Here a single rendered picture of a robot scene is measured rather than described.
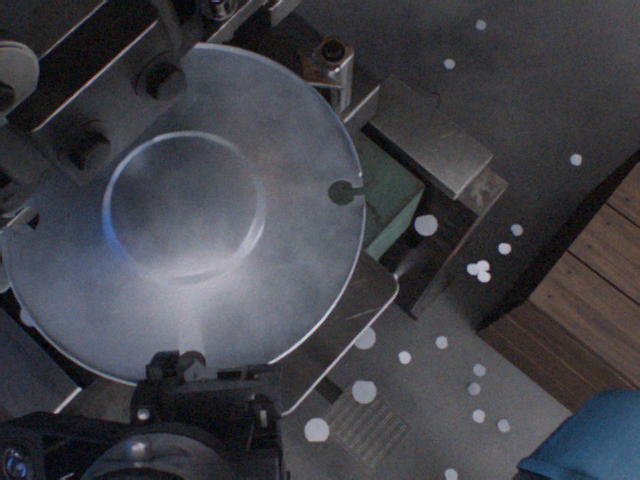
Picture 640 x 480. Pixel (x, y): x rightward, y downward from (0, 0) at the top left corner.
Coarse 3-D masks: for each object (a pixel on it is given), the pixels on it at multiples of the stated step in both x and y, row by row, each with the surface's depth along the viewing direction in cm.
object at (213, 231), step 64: (192, 64) 58; (256, 64) 58; (192, 128) 57; (256, 128) 57; (320, 128) 57; (64, 192) 55; (128, 192) 55; (192, 192) 54; (256, 192) 55; (320, 192) 55; (64, 256) 54; (128, 256) 53; (192, 256) 53; (256, 256) 54; (320, 256) 54; (64, 320) 53; (128, 320) 52; (192, 320) 52; (256, 320) 52; (320, 320) 52; (128, 384) 51
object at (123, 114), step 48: (0, 0) 32; (48, 0) 34; (96, 0) 37; (144, 0) 38; (0, 48) 32; (48, 48) 37; (96, 48) 37; (144, 48) 38; (0, 96) 33; (48, 96) 36; (96, 96) 38; (144, 96) 41; (0, 144) 39; (48, 144) 37; (96, 144) 39
